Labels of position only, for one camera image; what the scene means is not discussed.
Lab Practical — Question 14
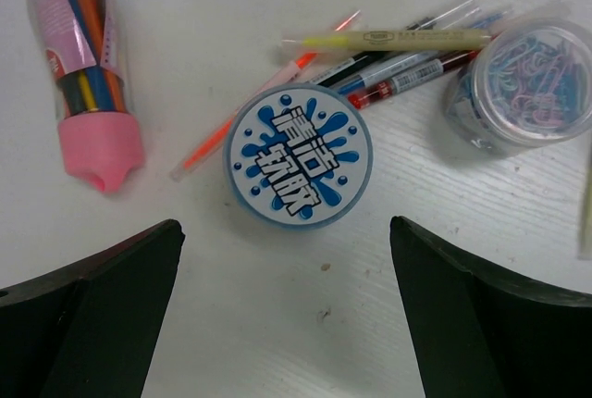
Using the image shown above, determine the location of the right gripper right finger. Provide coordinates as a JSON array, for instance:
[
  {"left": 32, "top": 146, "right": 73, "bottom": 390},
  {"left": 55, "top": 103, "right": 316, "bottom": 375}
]
[{"left": 389, "top": 217, "right": 591, "bottom": 397}]

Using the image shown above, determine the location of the clear paperclip jar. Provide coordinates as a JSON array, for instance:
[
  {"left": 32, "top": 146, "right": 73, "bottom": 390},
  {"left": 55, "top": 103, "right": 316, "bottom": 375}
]
[{"left": 443, "top": 0, "right": 591, "bottom": 155}]

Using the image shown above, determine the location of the red gel pen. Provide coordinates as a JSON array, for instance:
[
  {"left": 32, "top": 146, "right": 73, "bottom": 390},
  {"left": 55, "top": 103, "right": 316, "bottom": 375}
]
[{"left": 346, "top": 50, "right": 480, "bottom": 110}]

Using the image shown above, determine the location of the blue round jar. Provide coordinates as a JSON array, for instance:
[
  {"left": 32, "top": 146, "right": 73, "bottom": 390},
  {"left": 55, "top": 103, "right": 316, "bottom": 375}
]
[{"left": 223, "top": 83, "right": 374, "bottom": 230}]

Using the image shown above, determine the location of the black gel pen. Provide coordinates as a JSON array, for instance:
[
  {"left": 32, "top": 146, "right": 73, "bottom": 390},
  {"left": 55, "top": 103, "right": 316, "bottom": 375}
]
[{"left": 308, "top": 0, "right": 480, "bottom": 88}]

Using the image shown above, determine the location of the pink capped marker tube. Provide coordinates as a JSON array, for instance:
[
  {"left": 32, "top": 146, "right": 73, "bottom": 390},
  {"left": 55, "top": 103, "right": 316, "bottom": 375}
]
[{"left": 27, "top": 0, "right": 145, "bottom": 194}]

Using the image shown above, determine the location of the beige yellow highlighter pen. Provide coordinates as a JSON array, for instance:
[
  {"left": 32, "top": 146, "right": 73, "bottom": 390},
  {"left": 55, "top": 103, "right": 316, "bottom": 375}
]
[{"left": 281, "top": 29, "right": 492, "bottom": 52}]

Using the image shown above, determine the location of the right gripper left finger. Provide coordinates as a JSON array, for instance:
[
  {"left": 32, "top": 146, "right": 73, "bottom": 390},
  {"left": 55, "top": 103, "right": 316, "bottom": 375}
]
[{"left": 1, "top": 219, "right": 185, "bottom": 397}]

